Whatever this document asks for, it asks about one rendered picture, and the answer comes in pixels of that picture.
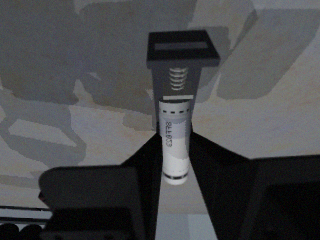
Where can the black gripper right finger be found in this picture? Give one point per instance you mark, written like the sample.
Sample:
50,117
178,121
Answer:
232,185

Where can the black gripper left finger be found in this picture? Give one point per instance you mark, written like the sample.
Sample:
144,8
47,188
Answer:
134,184

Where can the white cylindrical battery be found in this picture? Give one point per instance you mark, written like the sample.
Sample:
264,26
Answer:
175,130

